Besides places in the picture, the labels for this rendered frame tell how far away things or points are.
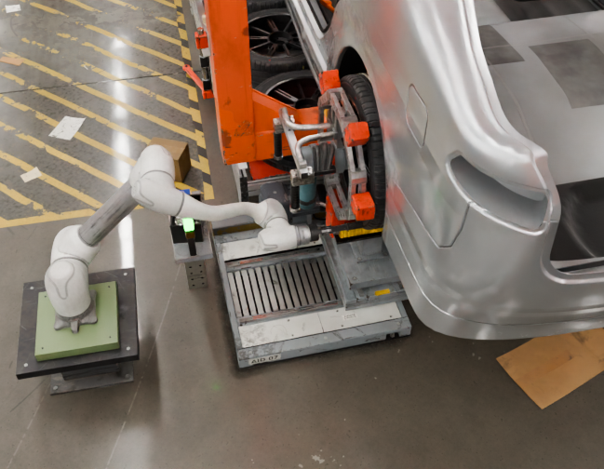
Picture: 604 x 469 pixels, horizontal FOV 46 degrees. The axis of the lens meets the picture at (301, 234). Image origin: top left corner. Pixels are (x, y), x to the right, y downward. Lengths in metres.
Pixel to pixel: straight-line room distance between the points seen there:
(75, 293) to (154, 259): 0.86
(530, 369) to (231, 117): 1.80
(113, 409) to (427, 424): 1.38
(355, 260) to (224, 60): 1.12
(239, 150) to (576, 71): 1.57
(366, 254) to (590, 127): 1.15
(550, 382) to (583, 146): 1.08
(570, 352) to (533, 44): 1.44
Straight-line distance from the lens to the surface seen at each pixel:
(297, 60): 4.26
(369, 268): 3.43
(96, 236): 3.10
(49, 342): 3.18
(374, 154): 2.74
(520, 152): 1.94
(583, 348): 3.64
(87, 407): 3.38
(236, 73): 3.20
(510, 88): 3.21
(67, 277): 3.03
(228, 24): 3.08
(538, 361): 3.53
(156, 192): 2.72
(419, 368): 3.39
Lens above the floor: 2.81
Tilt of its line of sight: 47 degrees down
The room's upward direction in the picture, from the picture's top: straight up
